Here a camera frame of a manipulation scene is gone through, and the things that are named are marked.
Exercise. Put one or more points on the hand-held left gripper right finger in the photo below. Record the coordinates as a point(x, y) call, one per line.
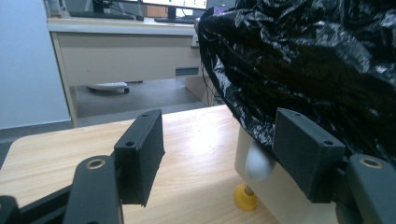
point(306, 158)

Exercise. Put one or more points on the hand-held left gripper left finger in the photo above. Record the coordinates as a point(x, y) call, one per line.
point(140, 161)

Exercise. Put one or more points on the cream trash bin with face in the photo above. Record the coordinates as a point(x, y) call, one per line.
point(280, 196)

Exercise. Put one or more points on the black plastic trash bag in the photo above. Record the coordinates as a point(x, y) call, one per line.
point(295, 62)

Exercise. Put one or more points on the beige office desk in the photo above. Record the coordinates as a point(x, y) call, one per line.
point(124, 56)

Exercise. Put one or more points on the black computer mouse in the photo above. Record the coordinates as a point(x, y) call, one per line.
point(139, 18)

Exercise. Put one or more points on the black keyboard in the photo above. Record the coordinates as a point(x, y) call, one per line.
point(174, 20)
point(99, 15)

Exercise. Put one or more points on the brown cardboard box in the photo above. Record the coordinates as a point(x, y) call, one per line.
point(155, 11)

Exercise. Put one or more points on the computer monitor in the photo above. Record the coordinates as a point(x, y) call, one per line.
point(174, 3)

